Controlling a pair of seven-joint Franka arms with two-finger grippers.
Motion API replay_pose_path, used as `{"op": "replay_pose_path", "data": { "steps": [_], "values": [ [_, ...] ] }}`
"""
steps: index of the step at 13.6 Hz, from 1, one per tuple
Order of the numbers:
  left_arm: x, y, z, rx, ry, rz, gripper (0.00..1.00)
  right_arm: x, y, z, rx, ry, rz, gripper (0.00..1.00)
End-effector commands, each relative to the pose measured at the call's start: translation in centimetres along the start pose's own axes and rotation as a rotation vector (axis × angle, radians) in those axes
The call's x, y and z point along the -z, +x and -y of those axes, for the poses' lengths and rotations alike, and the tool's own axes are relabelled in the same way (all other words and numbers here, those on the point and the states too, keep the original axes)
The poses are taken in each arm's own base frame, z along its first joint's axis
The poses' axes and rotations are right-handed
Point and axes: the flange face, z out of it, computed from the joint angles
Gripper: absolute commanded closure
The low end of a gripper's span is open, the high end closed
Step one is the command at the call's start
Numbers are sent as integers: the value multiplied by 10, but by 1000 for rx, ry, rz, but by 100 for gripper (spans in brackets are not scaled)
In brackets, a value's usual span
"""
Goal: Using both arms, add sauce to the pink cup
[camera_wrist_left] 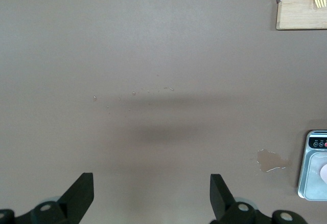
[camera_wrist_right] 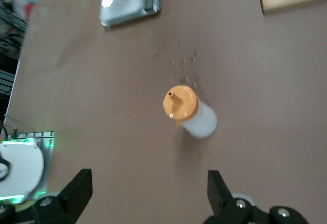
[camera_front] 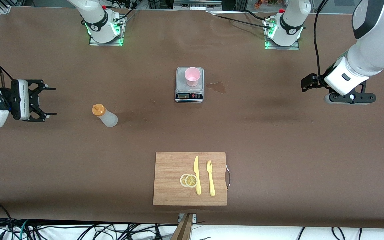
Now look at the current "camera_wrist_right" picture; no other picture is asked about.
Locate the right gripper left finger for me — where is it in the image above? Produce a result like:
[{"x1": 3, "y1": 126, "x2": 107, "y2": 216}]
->
[{"x1": 0, "y1": 168, "x2": 94, "y2": 224}]

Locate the silver digital kitchen scale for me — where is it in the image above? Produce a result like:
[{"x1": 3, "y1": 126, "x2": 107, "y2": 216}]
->
[{"x1": 99, "y1": 0, "x2": 162, "y2": 27}]

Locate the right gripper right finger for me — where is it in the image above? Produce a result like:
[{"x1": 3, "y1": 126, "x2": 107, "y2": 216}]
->
[{"x1": 204, "y1": 170, "x2": 310, "y2": 224}]

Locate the sauce bottle with orange cap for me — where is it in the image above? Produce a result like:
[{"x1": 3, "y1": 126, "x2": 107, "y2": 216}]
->
[{"x1": 163, "y1": 85, "x2": 218, "y2": 140}]

